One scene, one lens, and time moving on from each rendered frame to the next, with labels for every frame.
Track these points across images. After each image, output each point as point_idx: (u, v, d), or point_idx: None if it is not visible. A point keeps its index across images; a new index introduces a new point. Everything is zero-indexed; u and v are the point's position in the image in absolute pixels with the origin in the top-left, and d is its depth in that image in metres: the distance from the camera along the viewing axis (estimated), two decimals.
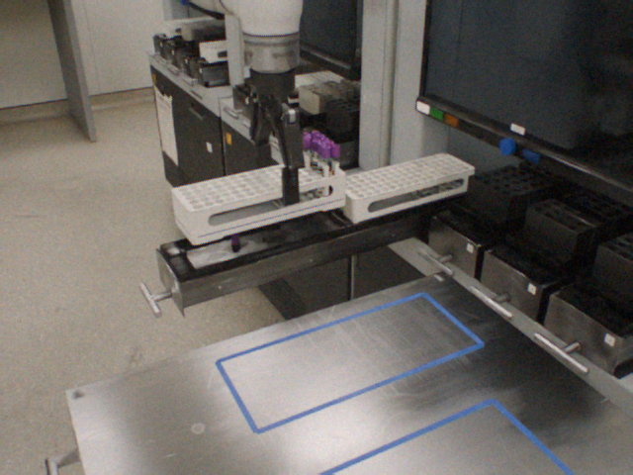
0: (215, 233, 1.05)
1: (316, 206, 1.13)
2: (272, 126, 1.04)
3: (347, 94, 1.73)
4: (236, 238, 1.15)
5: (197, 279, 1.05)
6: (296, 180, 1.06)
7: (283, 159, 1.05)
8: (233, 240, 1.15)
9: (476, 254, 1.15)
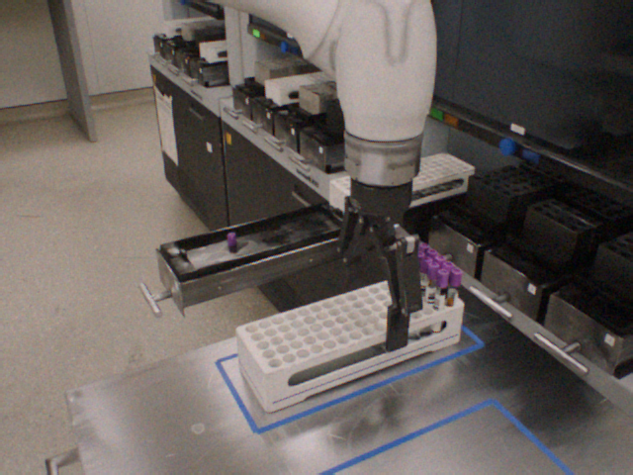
0: (295, 394, 0.77)
1: (424, 346, 0.85)
2: (379, 252, 0.76)
3: None
4: (232, 239, 1.14)
5: (197, 279, 1.05)
6: (406, 323, 0.78)
7: (392, 297, 0.77)
8: (229, 241, 1.14)
9: (476, 254, 1.15)
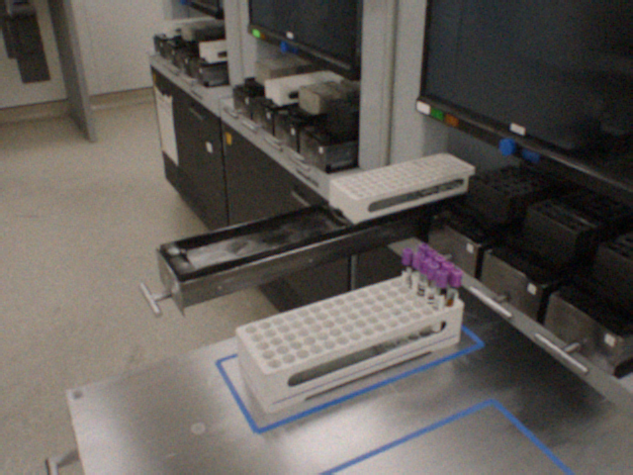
0: (295, 395, 0.77)
1: (424, 346, 0.85)
2: None
3: (347, 94, 1.73)
4: None
5: (197, 279, 1.05)
6: (31, 39, 0.67)
7: (5, 4, 0.66)
8: None
9: (476, 254, 1.15)
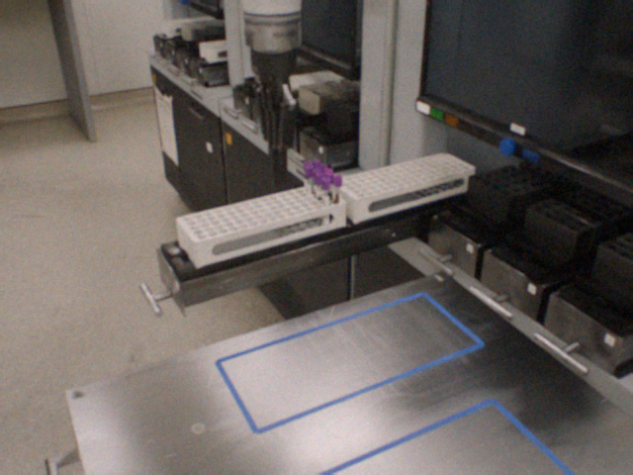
0: (219, 261, 1.07)
1: (317, 234, 1.16)
2: (270, 108, 1.04)
3: (347, 94, 1.73)
4: None
5: (198, 279, 1.05)
6: (284, 160, 1.09)
7: (273, 140, 1.07)
8: None
9: (476, 254, 1.15)
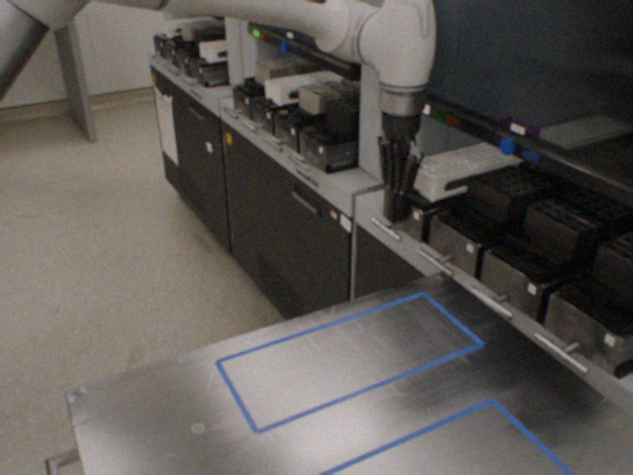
0: (446, 197, 1.29)
1: None
2: None
3: (347, 94, 1.73)
4: None
5: (434, 210, 1.27)
6: (389, 196, 1.31)
7: None
8: None
9: (476, 254, 1.15)
